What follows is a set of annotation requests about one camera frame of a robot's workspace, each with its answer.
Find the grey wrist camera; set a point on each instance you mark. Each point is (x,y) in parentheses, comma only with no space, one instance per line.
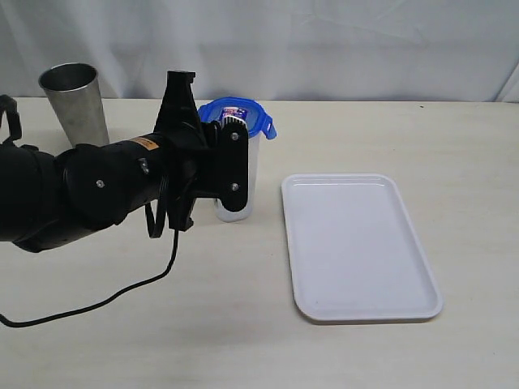
(223,171)

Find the blue container lid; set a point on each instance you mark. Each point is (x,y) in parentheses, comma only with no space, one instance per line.
(249,111)

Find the stainless steel cup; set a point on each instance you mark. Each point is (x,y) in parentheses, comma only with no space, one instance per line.
(73,91)

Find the white plastic tray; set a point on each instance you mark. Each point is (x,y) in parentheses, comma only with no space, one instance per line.
(354,254)

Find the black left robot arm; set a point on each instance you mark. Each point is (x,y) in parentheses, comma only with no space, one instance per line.
(49,201)

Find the clear plastic container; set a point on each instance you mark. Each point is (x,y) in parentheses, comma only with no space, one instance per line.
(227,216)

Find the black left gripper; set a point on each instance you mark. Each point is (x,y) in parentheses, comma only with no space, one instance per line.
(184,169)

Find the white backdrop curtain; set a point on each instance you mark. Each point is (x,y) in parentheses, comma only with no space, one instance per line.
(271,50)

